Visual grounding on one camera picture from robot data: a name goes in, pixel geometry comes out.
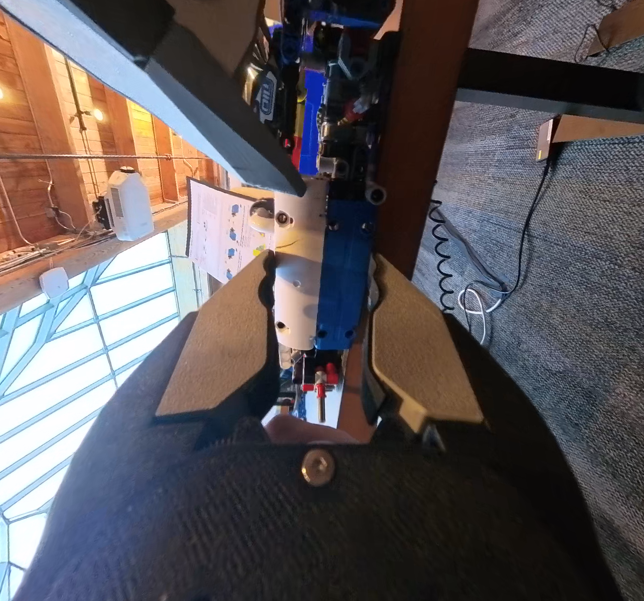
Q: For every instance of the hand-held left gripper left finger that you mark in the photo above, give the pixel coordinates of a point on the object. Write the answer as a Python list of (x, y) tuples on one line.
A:
[(221, 349)]

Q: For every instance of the white illustrated leaflet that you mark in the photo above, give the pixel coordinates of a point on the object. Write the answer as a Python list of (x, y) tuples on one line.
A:
[(216, 229)]

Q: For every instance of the large grid window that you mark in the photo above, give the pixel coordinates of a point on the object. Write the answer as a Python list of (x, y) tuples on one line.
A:
[(75, 359)]

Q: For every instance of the beige cardboard board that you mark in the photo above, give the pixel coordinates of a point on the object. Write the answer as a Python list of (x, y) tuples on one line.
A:
[(251, 193)]

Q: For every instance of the brown cardboard box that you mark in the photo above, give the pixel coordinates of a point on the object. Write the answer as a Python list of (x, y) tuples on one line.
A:
[(548, 138)]

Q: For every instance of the white wall device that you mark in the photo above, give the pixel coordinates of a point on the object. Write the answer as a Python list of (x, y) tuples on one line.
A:
[(128, 206)]

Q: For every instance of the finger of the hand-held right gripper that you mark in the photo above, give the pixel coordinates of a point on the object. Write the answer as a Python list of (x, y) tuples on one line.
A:
[(201, 108)]

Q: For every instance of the toy brick car model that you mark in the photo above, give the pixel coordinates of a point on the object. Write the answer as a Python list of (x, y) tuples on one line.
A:
[(342, 269)]

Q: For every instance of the small white wall sensor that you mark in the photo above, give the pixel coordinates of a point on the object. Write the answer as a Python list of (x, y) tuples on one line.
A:
[(54, 283)]

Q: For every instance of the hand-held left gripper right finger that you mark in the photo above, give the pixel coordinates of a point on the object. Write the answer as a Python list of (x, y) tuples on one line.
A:
[(422, 354)]

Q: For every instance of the cardboard piece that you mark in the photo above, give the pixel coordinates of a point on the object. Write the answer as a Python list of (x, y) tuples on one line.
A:
[(619, 25)]

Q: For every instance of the black desk leg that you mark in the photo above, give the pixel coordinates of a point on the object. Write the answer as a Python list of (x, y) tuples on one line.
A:
[(553, 85)]

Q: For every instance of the thin metal rod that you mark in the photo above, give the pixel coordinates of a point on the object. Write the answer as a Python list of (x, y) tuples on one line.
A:
[(100, 158)]

